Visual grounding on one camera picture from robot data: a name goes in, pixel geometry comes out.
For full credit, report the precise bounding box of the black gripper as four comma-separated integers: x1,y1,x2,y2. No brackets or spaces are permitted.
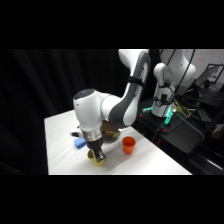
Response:
86,138,107,163

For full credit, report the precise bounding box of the yellow plastic cup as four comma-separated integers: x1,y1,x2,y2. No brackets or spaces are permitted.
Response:
86,149,107,167

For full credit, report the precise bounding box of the orange plastic cup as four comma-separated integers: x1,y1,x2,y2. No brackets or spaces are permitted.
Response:
121,136,137,155

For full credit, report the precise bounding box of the blue sponge block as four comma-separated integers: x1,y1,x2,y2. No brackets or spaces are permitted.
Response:
73,138,88,150

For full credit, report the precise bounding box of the black robot stand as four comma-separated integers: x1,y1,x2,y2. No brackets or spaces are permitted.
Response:
129,97,206,155

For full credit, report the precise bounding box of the black curtain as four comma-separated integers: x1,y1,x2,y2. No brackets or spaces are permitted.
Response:
0,49,164,176

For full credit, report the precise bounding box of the black laptop screen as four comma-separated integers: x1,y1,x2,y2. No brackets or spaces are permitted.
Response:
194,63,224,90

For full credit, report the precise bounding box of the golden wrist camera mount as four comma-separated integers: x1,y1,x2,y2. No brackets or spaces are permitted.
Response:
100,120,122,140

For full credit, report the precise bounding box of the yellow green cable bundle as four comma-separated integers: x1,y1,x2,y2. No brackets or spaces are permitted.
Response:
172,99,192,119

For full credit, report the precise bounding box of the black base cable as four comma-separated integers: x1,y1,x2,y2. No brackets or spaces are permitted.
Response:
158,49,198,101

